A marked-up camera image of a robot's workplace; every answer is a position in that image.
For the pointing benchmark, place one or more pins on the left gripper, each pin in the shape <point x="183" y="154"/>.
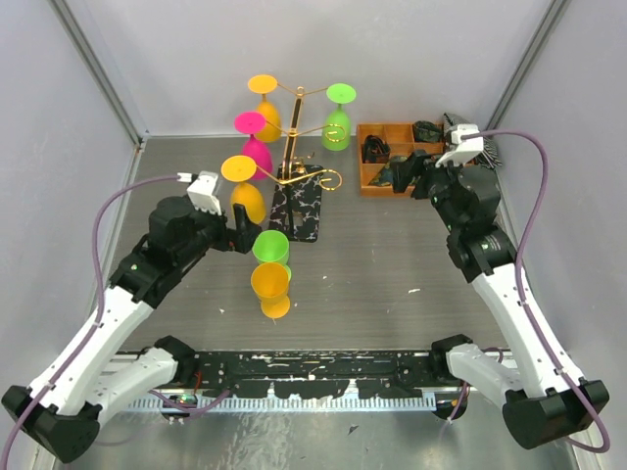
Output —
<point x="240" y="239"/>

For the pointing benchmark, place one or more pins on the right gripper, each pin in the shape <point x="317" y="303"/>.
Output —
<point x="403" y="173"/>

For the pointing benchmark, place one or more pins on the green goblet back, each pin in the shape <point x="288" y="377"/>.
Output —
<point x="272" y="247"/>

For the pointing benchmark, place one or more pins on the green goblet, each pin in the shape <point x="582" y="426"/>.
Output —
<point x="272" y="247"/>
<point x="336" y="134"/>

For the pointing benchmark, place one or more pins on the orange goblet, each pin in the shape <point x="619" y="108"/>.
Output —
<point x="263" y="85"/>
<point x="240" y="169"/>
<point x="270" y="282"/>

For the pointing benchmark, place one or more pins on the green goblet front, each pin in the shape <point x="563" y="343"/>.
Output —
<point x="336" y="134"/>

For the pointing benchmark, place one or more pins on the pink plastic goblet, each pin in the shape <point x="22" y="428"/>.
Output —
<point x="252" y="123"/>

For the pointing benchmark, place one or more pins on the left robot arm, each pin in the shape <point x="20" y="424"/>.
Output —
<point x="66" y="406"/>

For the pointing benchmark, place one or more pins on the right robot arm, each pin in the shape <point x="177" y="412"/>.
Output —
<point x="545" y="397"/>

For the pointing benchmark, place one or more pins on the blue yellow floral tie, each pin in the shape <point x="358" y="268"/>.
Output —
<point x="384" y="177"/>

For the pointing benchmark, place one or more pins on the black orange rolled tie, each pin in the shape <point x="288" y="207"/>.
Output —
<point x="375" y="150"/>

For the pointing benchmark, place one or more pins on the wooden compartment tray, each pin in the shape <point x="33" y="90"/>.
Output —
<point x="398" y="135"/>

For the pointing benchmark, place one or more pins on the dark green floral tie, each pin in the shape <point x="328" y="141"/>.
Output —
<point x="425" y="131"/>

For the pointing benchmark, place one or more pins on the black white striped cloth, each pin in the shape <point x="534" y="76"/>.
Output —
<point x="488" y="158"/>

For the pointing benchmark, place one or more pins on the gold wire wine glass rack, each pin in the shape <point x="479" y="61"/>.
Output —
<point x="297" y="197"/>

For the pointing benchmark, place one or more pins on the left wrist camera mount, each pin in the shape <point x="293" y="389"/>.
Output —
<point x="201" y="190"/>

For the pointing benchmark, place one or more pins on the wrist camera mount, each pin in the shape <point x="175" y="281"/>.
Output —
<point x="201" y="190"/>
<point x="465" y="144"/>

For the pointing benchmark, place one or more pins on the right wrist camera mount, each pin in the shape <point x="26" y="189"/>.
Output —
<point x="465" y="144"/>

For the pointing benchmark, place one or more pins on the grey slotted cable duct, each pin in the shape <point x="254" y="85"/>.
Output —
<point x="347" y="403"/>

